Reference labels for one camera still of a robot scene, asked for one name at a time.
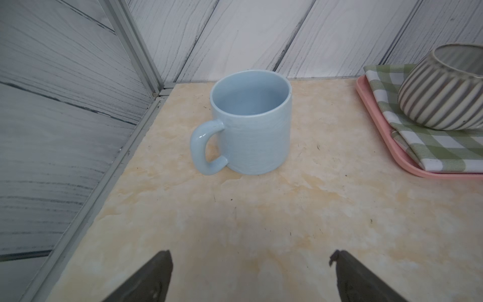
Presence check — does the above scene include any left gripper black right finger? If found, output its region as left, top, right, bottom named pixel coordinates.
left=329, top=250, right=407, bottom=302

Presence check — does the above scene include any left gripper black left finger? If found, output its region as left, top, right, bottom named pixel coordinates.
left=104, top=250, right=174, bottom=302

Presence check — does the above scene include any pink plastic tray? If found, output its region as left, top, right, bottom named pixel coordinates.
left=355, top=75, right=482, bottom=181

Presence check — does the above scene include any green checkered cloth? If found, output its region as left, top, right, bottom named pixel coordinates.
left=364, top=64, right=482, bottom=174

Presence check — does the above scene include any light blue ceramic mug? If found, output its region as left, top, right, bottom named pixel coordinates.
left=190, top=70, right=293, bottom=176

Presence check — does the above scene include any grey aluminium corner post left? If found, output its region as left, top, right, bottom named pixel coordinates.
left=99, top=0, right=164, bottom=98

